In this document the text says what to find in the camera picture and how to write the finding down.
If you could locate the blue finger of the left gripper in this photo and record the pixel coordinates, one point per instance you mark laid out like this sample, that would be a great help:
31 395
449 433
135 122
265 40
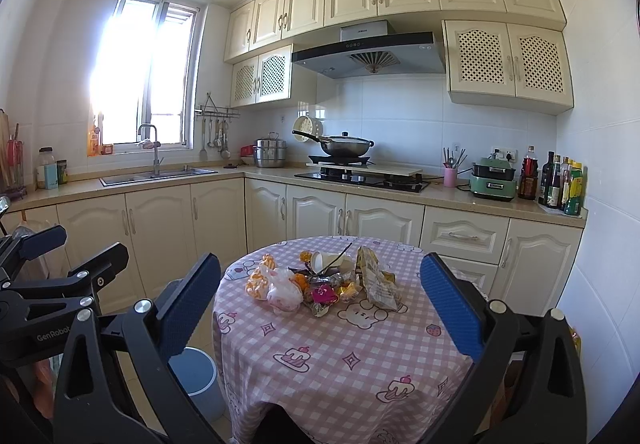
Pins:
35 245
99 271

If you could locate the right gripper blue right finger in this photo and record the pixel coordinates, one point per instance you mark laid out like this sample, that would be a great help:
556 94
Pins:
458 304

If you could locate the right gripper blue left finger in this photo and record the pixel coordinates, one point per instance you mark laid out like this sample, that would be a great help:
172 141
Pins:
183 303

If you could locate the orange white plastic bag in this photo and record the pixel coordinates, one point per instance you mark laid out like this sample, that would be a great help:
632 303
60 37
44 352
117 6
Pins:
274 285

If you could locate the magenta snack wrapper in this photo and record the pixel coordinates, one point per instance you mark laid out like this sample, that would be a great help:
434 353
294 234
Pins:
324 295

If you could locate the white paper cups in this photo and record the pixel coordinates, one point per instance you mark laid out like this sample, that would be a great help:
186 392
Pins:
322 262

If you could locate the blue plastic trash bin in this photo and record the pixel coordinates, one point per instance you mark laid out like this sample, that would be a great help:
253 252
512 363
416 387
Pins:
197 373

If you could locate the yellow wrapper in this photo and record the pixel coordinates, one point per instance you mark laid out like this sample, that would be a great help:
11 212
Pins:
348 292

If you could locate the pink checkered tablecloth table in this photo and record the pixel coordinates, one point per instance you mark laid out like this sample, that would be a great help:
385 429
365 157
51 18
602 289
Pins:
358 374

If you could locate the green electric cooker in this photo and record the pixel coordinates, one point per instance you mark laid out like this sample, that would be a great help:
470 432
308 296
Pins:
493 177

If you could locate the pink utensil holder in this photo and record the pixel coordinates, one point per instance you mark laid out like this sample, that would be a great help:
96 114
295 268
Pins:
450 177

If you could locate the orange peel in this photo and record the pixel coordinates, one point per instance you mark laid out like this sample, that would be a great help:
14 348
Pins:
306 256

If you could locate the red cap soy bottle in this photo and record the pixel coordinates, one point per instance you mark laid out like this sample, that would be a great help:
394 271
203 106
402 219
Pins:
527 187

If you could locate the dark sauce bottle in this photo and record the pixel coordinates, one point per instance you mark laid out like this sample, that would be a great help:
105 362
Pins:
545 179

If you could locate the green oil bottle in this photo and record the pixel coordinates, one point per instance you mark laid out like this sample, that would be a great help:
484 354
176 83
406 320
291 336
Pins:
573 202

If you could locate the black gas stove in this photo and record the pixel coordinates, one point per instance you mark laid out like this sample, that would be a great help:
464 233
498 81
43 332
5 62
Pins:
360 171

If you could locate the red bowl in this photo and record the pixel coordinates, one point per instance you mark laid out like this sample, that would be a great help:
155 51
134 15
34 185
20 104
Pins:
247 151

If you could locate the stainless steel steamer pot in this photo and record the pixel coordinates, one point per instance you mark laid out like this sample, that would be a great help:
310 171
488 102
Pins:
270 151

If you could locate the hanging utensil rack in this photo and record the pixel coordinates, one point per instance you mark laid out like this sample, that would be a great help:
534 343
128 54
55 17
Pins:
215 122

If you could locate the black wok with lid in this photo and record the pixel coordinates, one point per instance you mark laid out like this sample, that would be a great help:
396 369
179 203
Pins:
339 145

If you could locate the window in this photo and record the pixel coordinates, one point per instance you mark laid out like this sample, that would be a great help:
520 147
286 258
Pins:
141 86

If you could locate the range hood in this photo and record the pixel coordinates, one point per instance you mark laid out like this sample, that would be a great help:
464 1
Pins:
371 49

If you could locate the cream strainer on wall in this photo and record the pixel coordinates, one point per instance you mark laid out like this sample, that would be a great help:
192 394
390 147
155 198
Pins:
305 124

